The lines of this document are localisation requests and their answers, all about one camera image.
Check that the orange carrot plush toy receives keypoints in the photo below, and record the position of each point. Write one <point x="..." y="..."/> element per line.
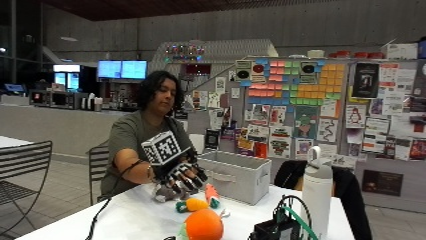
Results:
<point x="212" y="195"/>

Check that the grey plush toy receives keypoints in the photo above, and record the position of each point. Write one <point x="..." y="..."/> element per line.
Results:
<point x="166" y="194"/>

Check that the small orange green plush toy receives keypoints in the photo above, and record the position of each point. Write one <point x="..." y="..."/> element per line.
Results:
<point x="194" y="204"/>

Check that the grey fabric storage bin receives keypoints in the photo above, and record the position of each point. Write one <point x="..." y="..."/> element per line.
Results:
<point x="235" y="178"/>

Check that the white marker cube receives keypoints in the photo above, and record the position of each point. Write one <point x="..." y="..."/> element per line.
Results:
<point x="162" y="148"/>

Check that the large orange plush fruit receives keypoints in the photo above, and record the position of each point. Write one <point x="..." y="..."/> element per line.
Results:
<point x="203" y="225"/>

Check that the the person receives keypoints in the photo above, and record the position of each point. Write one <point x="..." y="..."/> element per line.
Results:
<point x="128" y="133"/>

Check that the black slatted metal chair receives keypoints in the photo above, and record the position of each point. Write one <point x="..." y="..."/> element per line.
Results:
<point x="99" y="170"/>
<point x="22" y="173"/>

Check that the black electronics box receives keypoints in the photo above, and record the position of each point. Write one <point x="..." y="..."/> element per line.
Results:
<point x="275" y="230"/>

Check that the white water bottle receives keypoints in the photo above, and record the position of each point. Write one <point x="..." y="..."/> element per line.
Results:
<point x="317" y="193"/>

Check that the grey service counter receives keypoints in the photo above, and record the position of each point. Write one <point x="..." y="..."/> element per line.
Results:
<point x="58" y="126"/>

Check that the blue lit monitor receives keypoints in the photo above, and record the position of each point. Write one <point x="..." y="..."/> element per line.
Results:
<point x="110" y="69"/>
<point x="134" y="69"/>

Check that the black jacket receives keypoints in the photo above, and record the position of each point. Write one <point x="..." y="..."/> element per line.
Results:
<point x="348" y="196"/>

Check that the notice board with papers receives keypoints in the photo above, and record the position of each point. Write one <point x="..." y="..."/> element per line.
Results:
<point x="328" y="110"/>

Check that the group of coloured sticky notes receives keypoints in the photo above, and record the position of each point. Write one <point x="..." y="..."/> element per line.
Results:
<point x="297" y="81"/>

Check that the lit drinks fridge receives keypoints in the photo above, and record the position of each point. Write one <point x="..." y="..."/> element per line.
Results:
<point x="67" y="78"/>

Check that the black microwave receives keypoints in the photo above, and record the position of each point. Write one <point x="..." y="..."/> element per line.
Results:
<point x="40" y="98"/>

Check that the penguin poster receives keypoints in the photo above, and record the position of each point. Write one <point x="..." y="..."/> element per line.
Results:
<point x="356" y="116"/>

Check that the dark floor sign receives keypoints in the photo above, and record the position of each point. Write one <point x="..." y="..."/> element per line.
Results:
<point x="383" y="182"/>

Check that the white round container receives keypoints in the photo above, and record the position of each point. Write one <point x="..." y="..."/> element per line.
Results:
<point x="316" y="53"/>

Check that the black poster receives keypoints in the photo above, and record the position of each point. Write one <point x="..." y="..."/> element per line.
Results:
<point x="365" y="80"/>

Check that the red container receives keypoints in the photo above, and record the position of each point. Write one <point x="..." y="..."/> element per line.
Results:
<point x="376" y="55"/>
<point x="343" y="54"/>
<point x="361" y="55"/>

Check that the white box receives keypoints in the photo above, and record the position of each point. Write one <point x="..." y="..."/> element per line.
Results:
<point x="401" y="51"/>

